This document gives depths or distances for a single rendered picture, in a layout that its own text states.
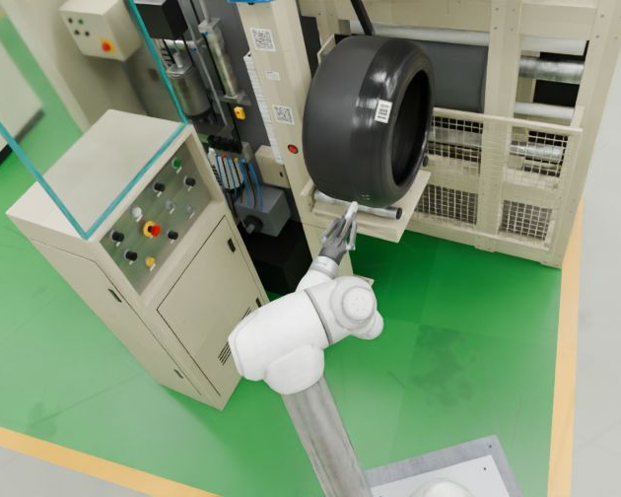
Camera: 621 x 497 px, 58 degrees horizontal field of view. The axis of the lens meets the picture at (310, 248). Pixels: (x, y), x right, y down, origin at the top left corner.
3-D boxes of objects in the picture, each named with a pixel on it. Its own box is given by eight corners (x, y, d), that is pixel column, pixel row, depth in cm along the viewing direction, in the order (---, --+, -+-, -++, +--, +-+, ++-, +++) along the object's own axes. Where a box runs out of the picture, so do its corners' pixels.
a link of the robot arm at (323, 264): (304, 266, 175) (311, 250, 177) (310, 280, 183) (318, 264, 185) (330, 274, 171) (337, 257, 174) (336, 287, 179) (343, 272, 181)
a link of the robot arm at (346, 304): (352, 264, 128) (299, 288, 126) (372, 262, 110) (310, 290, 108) (375, 317, 128) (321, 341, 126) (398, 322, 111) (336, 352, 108)
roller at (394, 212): (313, 186, 212) (317, 188, 216) (310, 198, 212) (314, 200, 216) (400, 206, 197) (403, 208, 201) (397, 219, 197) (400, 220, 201)
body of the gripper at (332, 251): (337, 259, 174) (348, 236, 178) (312, 252, 178) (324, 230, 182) (341, 271, 181) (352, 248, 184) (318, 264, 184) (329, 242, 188)
